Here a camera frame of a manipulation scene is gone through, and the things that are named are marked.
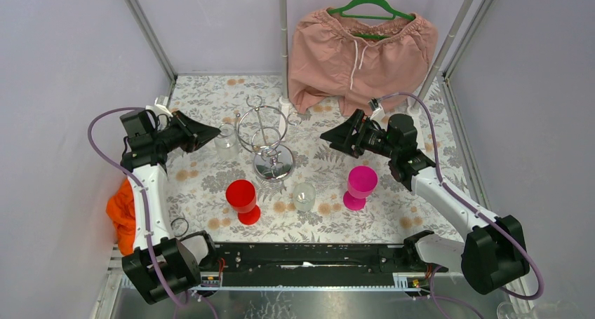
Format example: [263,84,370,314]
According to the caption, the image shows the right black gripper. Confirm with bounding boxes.
[321,109,398,159]

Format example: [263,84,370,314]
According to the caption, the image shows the pink plastic wine glass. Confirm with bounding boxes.
[343,165,378,211]

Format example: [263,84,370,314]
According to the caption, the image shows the clear wine glass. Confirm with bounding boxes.
[214,123,239,161]
[293,182,316,212]

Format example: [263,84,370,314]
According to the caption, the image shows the chrome wire glass rack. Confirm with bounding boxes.
[234,95,295,182]

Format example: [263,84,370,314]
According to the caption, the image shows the red plastic wine glass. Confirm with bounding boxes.
[225,179,261,226]

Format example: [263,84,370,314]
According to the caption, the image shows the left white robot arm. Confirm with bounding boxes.
[120,109,220,304]

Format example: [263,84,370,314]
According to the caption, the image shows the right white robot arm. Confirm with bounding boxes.
[321,109,530,294]

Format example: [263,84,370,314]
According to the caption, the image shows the floral table mat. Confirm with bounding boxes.
[166,75,468,243]

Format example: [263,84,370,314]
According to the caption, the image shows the orange cloth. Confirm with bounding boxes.
[106,179,136,256]

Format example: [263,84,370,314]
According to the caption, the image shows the clear glass bottom corner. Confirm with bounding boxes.
[496,301,520,319]

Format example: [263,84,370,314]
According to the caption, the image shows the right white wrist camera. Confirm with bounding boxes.
[368,99,386,123]

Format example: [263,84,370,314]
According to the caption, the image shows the pink drawstring shorts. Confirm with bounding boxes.
[288,9,439,116]

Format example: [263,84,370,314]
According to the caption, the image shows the small black ring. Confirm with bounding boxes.
[169,217,190,239]

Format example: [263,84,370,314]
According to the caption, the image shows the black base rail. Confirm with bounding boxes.
[173,233,443,290]

